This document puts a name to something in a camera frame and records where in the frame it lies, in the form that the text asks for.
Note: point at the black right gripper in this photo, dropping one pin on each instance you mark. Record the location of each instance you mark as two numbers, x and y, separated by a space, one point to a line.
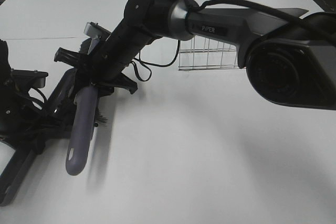
121 47

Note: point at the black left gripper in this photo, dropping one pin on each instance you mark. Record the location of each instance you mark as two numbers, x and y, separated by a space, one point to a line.
21 120

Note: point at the purple plastic dustpan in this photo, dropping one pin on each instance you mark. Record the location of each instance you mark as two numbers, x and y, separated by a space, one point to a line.
60 117

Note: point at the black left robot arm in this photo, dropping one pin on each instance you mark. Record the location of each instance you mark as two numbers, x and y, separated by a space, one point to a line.
4 77

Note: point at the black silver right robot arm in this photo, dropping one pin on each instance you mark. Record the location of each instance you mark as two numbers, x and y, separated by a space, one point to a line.
288 54

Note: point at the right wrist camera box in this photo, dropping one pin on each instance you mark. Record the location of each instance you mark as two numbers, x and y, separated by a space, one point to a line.
95 31

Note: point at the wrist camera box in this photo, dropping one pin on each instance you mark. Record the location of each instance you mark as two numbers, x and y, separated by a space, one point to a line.
95 31
30 78

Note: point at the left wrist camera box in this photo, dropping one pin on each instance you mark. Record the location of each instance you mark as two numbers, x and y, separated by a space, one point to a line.
30 78

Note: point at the chrome wire dish rack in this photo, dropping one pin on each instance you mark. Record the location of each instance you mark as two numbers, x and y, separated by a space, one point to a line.
202 54

